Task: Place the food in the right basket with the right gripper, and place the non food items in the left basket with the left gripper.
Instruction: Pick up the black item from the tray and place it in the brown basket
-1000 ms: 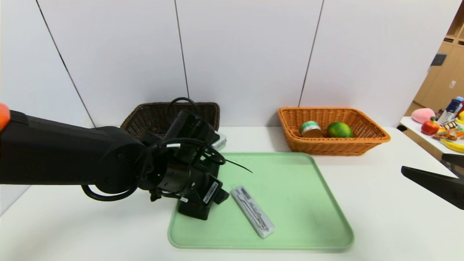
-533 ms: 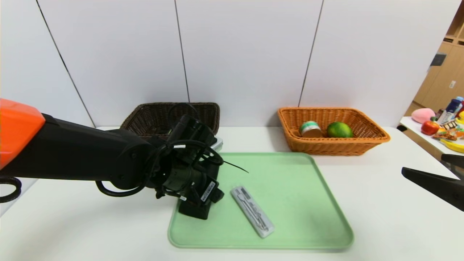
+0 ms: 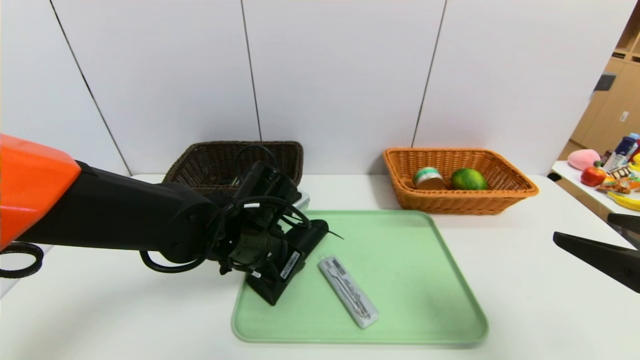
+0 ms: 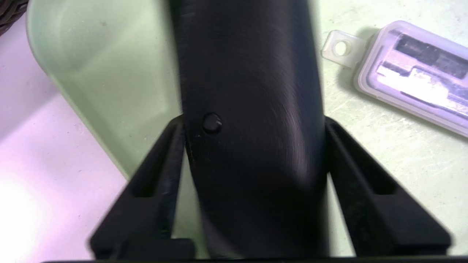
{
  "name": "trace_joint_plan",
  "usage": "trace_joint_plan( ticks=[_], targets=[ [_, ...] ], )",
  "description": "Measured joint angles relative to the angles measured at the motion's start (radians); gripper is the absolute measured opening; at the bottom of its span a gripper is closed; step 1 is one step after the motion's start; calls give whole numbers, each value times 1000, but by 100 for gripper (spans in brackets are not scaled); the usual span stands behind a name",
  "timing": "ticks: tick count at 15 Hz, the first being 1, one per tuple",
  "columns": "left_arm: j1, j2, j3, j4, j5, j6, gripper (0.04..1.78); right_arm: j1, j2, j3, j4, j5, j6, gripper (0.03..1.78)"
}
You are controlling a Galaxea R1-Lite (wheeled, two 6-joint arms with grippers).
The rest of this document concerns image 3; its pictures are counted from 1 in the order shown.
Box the pull-tab tin can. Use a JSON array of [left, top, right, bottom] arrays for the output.
[[413, 167, 446, 191]]

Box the clear grey cutlery case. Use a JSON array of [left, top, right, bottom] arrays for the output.
[[318, 255, 380, 329]]

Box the black fabric pouch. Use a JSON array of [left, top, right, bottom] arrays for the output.
[[245, 219, 331, 307]]

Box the green lime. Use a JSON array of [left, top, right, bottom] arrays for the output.
[[450, 168, 488, 191]]

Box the dark brown wicker basket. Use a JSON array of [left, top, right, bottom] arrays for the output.
[[163, 141, 305, 196]]

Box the orange wicker basket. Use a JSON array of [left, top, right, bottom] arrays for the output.
[[383, 148, 540, 216]]

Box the light green plastic tray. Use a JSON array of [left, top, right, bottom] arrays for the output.
[[231, 209, 489, 345]]

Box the white side table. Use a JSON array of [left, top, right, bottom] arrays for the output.
[[551, 161, 640, 251]]

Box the pink plush toy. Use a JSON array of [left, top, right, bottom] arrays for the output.
[[566, 149, 600, 172]]

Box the red toy apple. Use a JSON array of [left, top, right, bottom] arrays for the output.
[[580, 162, 607, 188]]

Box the white package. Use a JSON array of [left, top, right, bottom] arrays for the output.
[[601, 151, 626, 174]]

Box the orange snack packet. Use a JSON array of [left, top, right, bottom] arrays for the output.
[[596, 177, 640, 196]]

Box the light wooden cabinet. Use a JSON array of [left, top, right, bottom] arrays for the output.
[[570, 2, 640, 156]]

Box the blue capped bottle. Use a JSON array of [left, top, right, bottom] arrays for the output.
[[614, 133, 640, 158]]

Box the yellow banana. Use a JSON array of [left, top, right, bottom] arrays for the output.
[[606, 191, 640, 212]]

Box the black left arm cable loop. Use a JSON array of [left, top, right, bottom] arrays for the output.
[[0, 241, 44, 279]]

